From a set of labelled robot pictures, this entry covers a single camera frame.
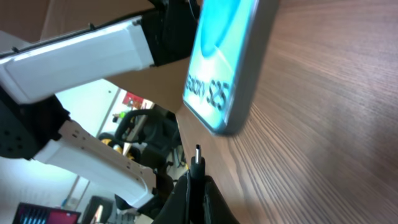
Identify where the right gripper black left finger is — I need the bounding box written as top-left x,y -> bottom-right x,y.
152,171 -> 190,224

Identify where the dark monitor screen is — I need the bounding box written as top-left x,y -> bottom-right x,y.
12,202 -> 81,224

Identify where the black office chair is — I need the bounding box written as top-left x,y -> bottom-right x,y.
98,109 -> 182,172

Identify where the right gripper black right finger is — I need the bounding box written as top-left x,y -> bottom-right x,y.
203,175 -> 239,224

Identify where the black USB charging cable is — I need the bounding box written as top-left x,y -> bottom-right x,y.
188,144 -> 206,224

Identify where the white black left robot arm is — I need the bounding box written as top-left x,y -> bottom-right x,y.
1,1 -> 200,208

